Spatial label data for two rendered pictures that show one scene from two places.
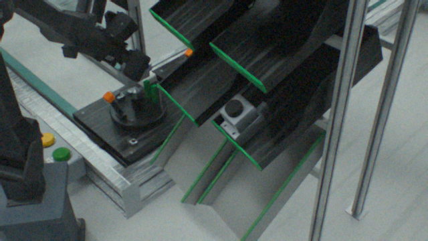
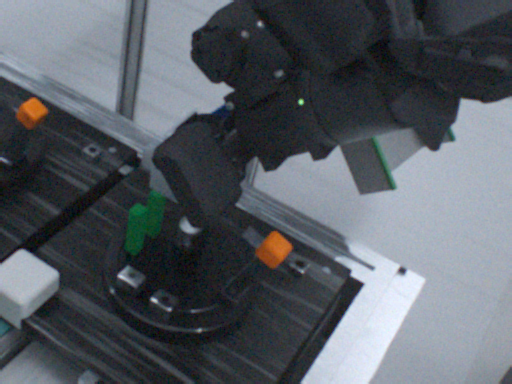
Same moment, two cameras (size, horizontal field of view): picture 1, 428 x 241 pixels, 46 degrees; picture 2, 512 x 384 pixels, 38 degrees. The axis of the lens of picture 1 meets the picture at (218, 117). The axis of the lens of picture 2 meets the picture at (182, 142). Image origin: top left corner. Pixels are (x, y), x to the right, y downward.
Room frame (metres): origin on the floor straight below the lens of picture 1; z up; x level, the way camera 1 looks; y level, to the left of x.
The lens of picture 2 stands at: (1.13, 0.62, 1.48)
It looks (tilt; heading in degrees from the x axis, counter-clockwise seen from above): 39 degrees down; 252
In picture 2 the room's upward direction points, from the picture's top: 10 degrees clockwise
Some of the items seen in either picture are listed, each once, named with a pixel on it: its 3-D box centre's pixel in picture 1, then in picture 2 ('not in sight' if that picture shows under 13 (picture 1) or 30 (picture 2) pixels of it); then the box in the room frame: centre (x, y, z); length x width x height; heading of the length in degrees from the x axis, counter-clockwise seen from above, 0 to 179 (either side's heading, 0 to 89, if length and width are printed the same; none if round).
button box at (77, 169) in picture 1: (49, 150); not in sight; (0.88, 0.41, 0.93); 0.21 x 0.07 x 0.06; 44
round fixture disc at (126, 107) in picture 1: (138, 110); (181, 272); (0.97, 0.20, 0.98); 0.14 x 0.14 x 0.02
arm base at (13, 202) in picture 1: (23, 181); not in sight; (0.64, 0.37, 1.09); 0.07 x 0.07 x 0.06; 8
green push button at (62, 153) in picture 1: (61, 155); not in sight; (0.83, 0.37, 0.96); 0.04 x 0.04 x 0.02
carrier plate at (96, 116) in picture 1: (139, 116); (178, 286); (0.97, 0.20, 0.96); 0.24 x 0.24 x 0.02; 44
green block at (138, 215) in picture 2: (147, 88); (136, 229); (1.01, 0.18, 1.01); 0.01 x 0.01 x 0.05; 44
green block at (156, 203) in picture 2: (154, 94); (154, 212); (0.99, 0.16, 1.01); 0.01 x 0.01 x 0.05; 44
